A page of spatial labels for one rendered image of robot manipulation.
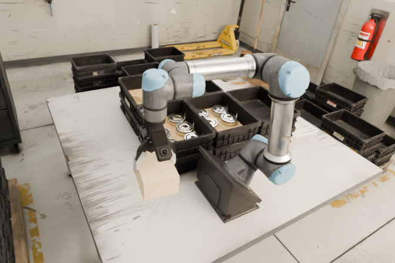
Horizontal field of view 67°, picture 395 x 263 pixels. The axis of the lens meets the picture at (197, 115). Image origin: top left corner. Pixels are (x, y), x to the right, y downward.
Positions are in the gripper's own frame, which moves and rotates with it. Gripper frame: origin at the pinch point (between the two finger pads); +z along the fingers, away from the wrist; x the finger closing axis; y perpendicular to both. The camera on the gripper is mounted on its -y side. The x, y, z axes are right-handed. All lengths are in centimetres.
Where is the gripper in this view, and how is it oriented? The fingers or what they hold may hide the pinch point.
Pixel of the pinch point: (155, 169)
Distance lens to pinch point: 105.3
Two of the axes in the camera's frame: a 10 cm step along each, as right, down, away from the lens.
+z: -0.9, 8.5, 5.2
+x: -9.2, 1.3, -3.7
